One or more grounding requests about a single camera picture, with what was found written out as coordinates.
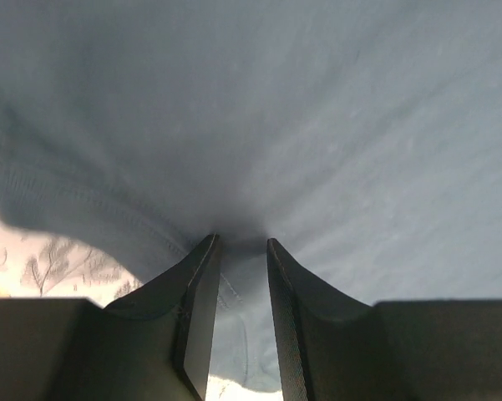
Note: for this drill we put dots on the floral table mat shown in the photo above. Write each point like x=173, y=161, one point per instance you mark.
x=34, y=264

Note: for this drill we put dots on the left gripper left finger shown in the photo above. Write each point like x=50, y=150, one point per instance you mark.
x=152, y=344

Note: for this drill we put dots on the blue grey t shirt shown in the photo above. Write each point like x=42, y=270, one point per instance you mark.
x=366, y=136

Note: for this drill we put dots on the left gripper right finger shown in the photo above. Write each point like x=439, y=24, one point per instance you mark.
x=329, y=345

